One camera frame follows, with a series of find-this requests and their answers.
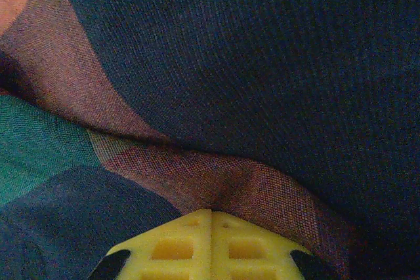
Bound multicolour plaid long sleeve shirt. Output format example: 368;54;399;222
0;0;420;280

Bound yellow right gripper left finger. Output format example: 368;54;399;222
87;209;213;280

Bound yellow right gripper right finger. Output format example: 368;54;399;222
209;210;337;280

